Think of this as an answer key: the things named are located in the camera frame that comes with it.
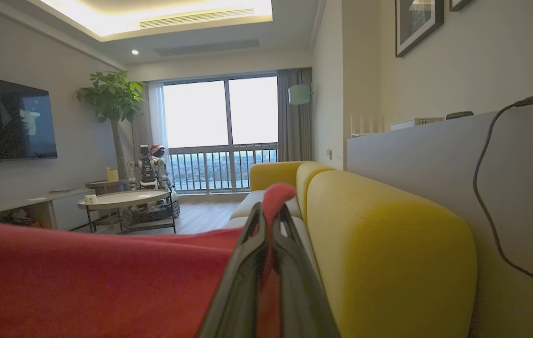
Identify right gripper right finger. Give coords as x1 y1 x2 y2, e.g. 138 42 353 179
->
271 206 341 338

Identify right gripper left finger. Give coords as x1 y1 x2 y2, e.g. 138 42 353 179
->
198 202 273 338

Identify red shorts with white stripe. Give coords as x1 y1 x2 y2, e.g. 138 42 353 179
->
0 183 297 338

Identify pale grey sofa seat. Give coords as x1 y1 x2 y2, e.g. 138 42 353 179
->
231 189 303 221

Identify big yellow sofa back cushion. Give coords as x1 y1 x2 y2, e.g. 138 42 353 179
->
306 170 478 338

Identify narrow yellow sofa back cushion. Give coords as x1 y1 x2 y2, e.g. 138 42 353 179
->
296 162 337 223

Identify yellow sofa end cushion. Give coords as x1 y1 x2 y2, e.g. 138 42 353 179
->
249 161 314 193

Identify dark balcony railing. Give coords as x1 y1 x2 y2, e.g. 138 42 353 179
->
168 142 279 192

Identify white wheeled background robot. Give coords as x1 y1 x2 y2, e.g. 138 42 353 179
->
127 144 182 227

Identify round pale coffee table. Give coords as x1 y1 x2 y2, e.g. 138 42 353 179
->
77 189 178 234

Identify grey curtain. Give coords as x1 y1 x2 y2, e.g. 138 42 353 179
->
277 68 314 162

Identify round dark side table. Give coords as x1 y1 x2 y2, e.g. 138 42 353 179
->
85 180 129 196

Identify grey panel behind sofa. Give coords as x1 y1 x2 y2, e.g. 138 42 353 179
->
346 96 533 338

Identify glass balcony door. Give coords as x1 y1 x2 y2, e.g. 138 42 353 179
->
162 74 279 194

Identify white slatted rack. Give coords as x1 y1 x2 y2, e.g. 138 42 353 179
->
351 113 385 138

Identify sheer white curtain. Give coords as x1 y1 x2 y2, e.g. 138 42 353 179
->
147 81 169 155

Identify floor lamp pale shade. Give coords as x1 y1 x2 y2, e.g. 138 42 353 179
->
288 84 314 105

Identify white flat box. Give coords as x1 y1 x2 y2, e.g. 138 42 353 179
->
391 117 445 131

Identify white television console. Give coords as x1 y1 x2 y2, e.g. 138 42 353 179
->
0 187 94 231

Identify tall green potted plant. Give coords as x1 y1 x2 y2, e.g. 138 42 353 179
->
74 70 148 183

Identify ceiling air vent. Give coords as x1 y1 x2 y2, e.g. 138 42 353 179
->
139 8 256 30

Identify large dark framed picture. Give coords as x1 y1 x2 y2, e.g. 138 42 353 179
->
395 0 445 58

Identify black wall television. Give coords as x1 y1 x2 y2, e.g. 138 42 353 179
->
0 71 59 164

